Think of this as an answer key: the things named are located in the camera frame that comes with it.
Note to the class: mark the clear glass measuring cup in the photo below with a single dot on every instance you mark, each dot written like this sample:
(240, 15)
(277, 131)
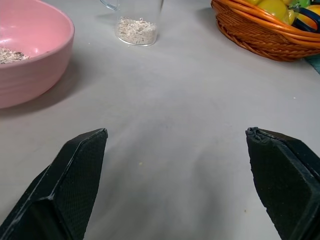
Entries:
(137, 22)

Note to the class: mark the beige flaky powder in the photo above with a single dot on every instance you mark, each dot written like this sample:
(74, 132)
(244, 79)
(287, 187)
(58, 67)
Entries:
(137, 31)

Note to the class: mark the pink ceramic bowl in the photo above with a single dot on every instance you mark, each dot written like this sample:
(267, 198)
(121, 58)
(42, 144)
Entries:
(32, 55)

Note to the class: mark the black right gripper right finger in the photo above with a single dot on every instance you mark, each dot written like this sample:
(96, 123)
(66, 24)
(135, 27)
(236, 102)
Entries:
(282, 180)

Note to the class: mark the yellow plastic fruit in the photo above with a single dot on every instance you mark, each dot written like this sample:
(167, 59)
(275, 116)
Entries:
(273, 8)

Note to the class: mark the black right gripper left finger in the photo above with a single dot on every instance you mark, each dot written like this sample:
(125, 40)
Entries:
(67, 185)

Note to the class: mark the green plastic fruit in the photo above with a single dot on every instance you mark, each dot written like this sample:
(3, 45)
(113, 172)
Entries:
(303, 2)

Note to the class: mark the teal cloth mat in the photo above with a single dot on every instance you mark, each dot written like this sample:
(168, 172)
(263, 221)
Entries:
(314, 63)

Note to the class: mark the yellow fruit with dark band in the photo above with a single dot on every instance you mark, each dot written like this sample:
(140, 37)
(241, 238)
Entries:
(308, 18)

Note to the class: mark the orange wicker basket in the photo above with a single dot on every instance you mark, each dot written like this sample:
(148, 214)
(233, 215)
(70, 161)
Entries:
(265, 37)

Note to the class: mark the oats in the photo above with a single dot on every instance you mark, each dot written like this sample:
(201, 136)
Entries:
(11, 55)

